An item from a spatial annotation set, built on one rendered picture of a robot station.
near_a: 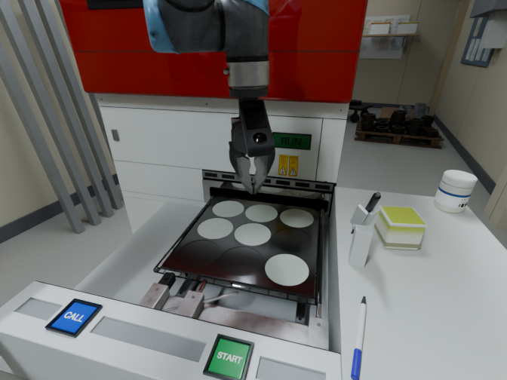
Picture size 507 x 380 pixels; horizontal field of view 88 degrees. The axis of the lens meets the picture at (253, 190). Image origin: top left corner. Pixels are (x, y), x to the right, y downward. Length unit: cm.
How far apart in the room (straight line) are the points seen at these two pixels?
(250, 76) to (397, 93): 768
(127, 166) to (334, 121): 75
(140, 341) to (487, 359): 49
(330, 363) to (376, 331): 9
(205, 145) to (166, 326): 59
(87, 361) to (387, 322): 45
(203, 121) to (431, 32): 748
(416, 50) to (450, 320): 768
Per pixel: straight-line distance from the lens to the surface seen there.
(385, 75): 805
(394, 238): 63
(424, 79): 812
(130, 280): 78
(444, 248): 71
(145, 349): 47
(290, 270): 63
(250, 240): 71
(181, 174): 99
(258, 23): 49
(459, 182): 83
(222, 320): 57
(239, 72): 48
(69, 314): 56
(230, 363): 43
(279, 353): 44
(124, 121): 104
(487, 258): 73
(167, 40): 46
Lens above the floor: 134
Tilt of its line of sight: 28 degrees down
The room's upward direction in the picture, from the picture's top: straight up
